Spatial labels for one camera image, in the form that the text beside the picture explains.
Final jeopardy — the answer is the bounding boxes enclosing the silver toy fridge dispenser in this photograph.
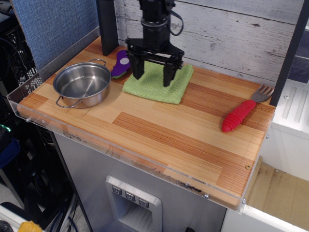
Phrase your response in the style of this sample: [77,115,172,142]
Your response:
[105,175,163,232]

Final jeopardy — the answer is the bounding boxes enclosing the blue fabric panel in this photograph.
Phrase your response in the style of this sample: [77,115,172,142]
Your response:
[11,0,98,70]

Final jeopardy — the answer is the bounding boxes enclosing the green cloth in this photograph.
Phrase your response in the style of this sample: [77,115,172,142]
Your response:
[123,61,194,104]

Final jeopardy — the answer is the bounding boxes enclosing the red handled fork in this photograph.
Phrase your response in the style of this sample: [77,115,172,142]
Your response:
[221,84,274,132]

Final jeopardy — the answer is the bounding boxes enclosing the white toy sink unit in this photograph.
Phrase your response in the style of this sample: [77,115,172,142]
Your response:
[260,80,309,181]

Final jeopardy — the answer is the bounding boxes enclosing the black right vertical post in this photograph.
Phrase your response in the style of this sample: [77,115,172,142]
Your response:
[269,0,309,106]

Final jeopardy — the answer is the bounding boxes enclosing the black left vertical post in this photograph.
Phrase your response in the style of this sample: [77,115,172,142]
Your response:
[96,0,119,56]

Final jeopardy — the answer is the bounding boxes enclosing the stainless steel pot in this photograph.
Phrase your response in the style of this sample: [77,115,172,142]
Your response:
[53,59,111,109]

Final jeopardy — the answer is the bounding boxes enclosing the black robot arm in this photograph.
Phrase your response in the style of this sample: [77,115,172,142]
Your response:
[126,0,184,87]

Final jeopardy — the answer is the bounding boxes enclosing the black vertical post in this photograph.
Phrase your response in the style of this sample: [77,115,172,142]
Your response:
[96,0,119,56]
[269,0,309,106]

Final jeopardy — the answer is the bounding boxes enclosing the purple toy eggplant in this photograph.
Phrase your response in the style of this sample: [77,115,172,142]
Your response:
[111,50,130,79]

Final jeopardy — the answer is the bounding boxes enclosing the black plastic crate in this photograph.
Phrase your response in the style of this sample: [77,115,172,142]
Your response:
[2,26,37,85]

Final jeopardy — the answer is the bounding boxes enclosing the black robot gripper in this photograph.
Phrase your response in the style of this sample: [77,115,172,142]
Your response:
[125,23,185,88]

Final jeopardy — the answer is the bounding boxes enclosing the clear acrylic table guard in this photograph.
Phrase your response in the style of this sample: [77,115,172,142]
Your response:
[6,26,271,215]

